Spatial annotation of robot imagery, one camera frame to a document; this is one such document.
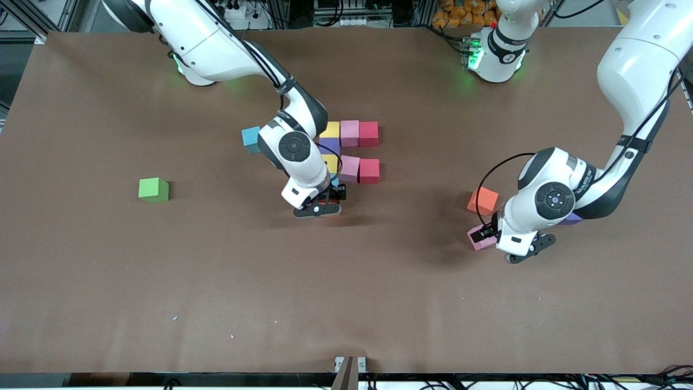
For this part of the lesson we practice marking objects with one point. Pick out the pink foam cube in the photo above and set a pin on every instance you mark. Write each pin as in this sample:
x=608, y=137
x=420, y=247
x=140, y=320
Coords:
x=350, y=169
x=350, y=133
x=476, y=242

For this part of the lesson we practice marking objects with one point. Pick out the orange foam cube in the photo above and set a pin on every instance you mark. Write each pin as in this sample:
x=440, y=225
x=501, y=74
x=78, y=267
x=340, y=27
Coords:
x=482, y=200
x=328, y=206

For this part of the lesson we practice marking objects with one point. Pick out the yellow foam cube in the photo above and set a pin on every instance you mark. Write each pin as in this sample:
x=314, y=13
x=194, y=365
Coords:
x=331, y=130
x=331, y=162

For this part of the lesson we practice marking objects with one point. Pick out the crimson foam cube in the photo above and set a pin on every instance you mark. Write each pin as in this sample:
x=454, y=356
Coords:
x=368, y=134
x=369, y=170

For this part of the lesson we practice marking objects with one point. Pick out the purple foam cube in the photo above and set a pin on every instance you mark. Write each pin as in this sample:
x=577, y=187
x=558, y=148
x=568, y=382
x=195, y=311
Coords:
x=571, y=220
x=331, y=145

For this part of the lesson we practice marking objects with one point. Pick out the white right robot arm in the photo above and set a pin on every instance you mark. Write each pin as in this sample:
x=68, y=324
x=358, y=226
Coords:
x=216, y=49

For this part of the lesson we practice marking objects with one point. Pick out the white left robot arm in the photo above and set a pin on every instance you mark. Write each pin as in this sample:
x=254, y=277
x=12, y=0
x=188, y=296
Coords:
x=639, y=65

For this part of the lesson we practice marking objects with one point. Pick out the brown table cover sheet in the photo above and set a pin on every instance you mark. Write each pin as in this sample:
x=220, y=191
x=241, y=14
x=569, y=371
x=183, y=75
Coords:
x=346, y=298

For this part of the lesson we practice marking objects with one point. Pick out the green foam cube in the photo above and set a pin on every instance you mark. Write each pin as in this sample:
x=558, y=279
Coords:
x=153, y=189

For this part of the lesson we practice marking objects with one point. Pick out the white power strip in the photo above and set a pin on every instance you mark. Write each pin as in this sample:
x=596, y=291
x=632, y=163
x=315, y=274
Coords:
x=235, y=10
x=354, y=22

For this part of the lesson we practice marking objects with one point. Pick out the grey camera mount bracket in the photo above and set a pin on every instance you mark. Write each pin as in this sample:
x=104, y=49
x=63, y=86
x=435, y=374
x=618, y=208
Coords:
x=349, y=374

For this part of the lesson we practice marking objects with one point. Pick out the aluminium frame profile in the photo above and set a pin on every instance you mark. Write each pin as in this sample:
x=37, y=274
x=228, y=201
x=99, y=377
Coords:
x=40, y=38

